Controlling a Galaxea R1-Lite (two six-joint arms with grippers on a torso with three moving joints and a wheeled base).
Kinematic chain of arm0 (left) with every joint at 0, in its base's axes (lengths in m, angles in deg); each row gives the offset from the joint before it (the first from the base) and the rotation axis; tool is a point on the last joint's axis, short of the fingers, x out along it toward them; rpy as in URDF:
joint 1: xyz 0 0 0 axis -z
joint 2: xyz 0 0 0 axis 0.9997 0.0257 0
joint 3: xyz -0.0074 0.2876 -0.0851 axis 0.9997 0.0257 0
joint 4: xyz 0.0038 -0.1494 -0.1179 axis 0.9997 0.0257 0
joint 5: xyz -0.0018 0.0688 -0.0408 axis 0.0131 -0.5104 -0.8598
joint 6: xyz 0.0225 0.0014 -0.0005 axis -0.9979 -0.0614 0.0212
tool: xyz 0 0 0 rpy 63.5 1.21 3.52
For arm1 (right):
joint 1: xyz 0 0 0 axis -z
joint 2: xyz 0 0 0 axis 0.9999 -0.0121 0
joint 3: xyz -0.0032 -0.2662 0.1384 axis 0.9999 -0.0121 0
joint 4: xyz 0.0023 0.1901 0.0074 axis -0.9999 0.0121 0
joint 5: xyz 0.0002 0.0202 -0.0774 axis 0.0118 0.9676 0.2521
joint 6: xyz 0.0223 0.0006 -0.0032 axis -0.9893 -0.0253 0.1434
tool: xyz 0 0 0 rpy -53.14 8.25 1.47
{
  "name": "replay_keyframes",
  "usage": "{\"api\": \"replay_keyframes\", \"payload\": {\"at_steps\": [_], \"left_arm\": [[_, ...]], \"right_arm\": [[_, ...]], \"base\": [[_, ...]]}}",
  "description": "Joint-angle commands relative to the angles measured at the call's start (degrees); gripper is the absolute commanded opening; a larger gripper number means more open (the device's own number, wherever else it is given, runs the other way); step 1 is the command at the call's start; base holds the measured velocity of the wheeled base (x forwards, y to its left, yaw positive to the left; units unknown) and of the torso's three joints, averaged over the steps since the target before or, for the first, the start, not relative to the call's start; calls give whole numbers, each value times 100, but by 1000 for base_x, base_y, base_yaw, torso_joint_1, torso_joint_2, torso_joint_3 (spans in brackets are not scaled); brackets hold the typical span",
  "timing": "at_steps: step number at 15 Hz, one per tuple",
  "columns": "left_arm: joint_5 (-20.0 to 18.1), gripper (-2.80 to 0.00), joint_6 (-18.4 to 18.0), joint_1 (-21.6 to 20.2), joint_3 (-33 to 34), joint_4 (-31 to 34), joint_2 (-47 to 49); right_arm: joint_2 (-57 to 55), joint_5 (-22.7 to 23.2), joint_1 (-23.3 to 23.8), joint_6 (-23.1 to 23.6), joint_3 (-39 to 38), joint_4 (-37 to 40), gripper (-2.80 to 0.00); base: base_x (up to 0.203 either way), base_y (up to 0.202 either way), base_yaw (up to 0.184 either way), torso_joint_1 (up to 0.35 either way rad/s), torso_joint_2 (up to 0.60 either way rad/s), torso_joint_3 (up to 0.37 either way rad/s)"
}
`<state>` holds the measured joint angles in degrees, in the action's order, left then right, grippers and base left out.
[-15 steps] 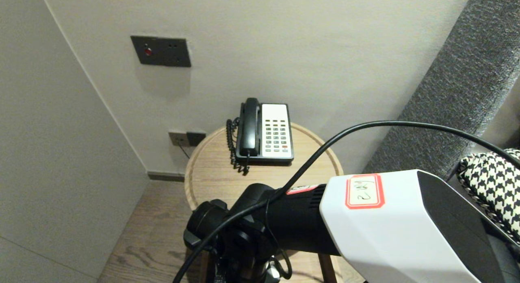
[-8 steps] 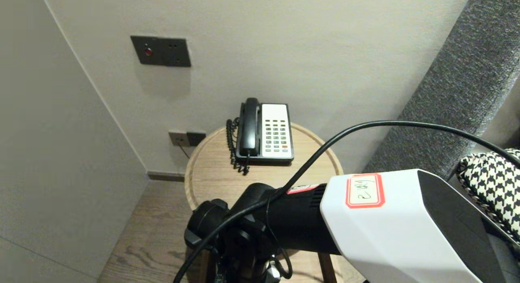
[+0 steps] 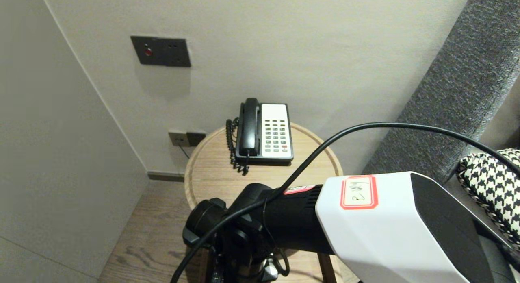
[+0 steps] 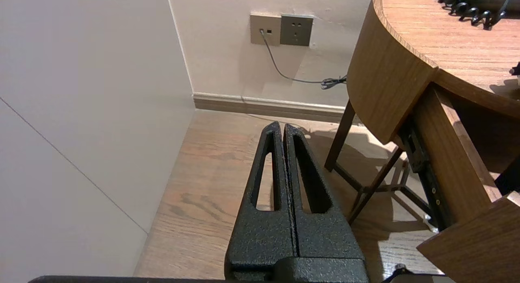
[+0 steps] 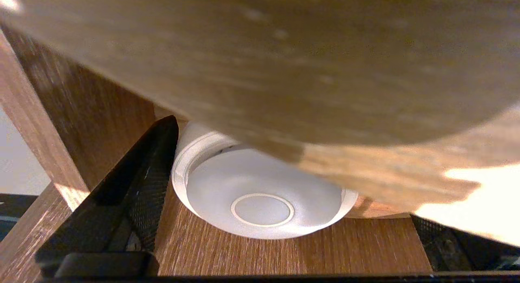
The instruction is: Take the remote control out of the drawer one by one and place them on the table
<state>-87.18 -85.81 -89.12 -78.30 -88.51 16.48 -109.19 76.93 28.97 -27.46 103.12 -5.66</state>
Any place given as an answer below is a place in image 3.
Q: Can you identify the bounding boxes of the dark wall outlet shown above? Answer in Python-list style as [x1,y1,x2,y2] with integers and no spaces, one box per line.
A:
[186,131,206,147]

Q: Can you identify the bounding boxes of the black white houndstooth pillow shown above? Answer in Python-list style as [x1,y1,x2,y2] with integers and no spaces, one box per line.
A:
[457,149,520,247]

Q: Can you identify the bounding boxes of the grey fabric headboard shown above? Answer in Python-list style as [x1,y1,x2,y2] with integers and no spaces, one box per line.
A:
[362,0,520,182]

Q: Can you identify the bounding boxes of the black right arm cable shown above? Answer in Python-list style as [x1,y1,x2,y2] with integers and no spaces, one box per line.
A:
[171,122,520,283]

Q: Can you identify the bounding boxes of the black coiled phone cord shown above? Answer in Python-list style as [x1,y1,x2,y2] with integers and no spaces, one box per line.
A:
[225,118,249,176]

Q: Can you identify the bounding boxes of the beige wall outlet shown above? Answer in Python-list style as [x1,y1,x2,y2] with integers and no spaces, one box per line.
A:
[169,131,190,148]

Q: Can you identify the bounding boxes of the black and white telephone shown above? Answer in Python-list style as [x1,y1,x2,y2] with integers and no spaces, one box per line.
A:
[235,103,294,166]

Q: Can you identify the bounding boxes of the dark wall switch panel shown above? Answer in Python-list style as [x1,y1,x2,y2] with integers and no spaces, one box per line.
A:
[130,35,191,68]

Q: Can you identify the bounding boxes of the round wooden nightstand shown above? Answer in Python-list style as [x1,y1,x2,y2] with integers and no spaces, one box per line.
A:
[198,246,340,283]

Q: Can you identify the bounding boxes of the round wooden side table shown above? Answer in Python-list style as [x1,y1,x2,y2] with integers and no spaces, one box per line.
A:
[184,122,344,251]

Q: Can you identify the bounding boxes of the black telephone handset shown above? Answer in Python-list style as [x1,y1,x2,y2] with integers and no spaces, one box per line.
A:
[238,98,260,157]

